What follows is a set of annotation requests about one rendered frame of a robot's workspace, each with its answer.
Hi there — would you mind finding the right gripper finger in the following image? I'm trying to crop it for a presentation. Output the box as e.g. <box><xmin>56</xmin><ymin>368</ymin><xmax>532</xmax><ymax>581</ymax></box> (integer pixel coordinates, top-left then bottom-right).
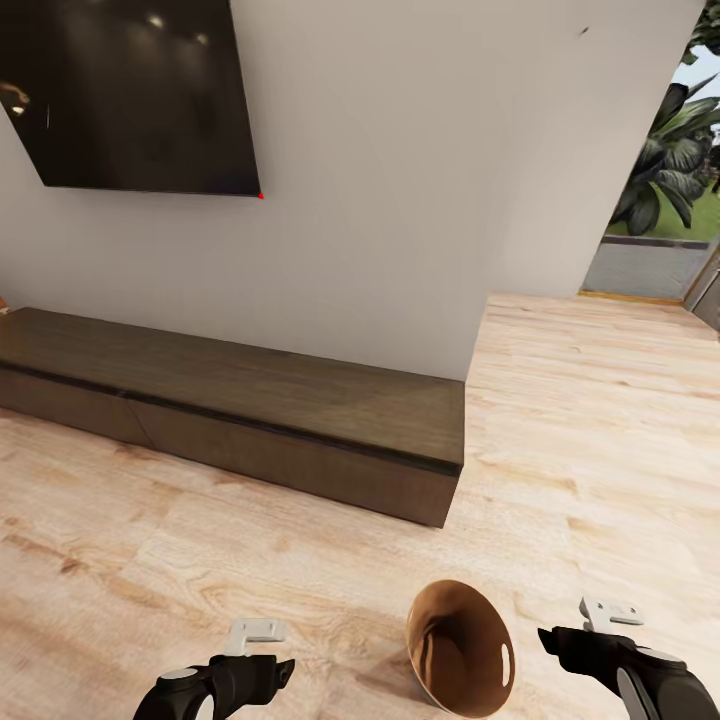
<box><xmin>538</xmin><ymin>627</ymin><xmax>558</xmax><ymax>656</ymax></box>

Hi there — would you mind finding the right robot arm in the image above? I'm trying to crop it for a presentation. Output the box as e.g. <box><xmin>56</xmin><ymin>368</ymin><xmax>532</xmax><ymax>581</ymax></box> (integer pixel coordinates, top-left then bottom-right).
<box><xmin>538</xmin><ymin>595</ymin><xmax>720</xmax><ymax>720</ymax></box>

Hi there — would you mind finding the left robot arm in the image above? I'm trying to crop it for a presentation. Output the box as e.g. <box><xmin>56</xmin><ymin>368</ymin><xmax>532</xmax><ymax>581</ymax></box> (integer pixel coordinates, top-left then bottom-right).
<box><xmin>133</xmin><ymin>618</ymin><xmax>296</xmax><ymax>720</ymax></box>

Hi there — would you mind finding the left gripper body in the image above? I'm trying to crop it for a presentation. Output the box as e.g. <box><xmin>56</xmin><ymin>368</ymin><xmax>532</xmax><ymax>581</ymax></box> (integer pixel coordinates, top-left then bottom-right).
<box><xmin>208</xmin><ymin>654</ymin><xmax>277</xmax><ymax>720</ymax></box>

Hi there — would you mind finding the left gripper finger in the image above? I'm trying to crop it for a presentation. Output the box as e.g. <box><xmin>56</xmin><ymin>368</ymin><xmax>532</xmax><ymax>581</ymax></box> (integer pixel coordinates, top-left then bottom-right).
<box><xmin>274</xmin><ymin>659</ymin><xmax>296</xmax><ymax>696</ymax></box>

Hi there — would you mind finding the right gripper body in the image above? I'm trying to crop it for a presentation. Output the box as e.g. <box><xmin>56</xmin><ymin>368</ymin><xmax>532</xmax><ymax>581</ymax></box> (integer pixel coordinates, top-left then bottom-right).
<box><xmin>554</xmin><ymin>626</ymin><xmax>636</xmax><ymax>688</ymax></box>

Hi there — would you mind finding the trash can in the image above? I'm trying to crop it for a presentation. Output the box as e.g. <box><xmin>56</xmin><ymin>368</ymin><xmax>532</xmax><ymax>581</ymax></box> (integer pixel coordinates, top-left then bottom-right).
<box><xmin>407</xmin><ymin>579</ymin><xmax>516</xmax><ymax>720</ymax></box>

